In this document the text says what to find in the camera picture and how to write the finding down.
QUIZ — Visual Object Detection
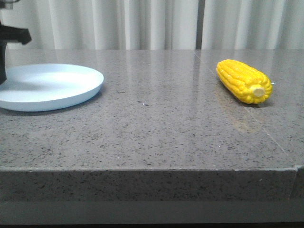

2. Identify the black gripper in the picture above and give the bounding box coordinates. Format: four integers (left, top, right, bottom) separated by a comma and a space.
0, 24, 32, 84

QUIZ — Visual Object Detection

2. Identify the white pleated curtain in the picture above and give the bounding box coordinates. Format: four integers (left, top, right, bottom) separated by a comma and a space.
0, 0, 304, 50

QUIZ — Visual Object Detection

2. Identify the yellow corn cob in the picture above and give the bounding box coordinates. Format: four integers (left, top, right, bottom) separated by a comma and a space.
216, 59, 273, 104

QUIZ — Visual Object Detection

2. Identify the light blue round plate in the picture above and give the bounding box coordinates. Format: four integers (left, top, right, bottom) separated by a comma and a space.
0, 64, 104, 112

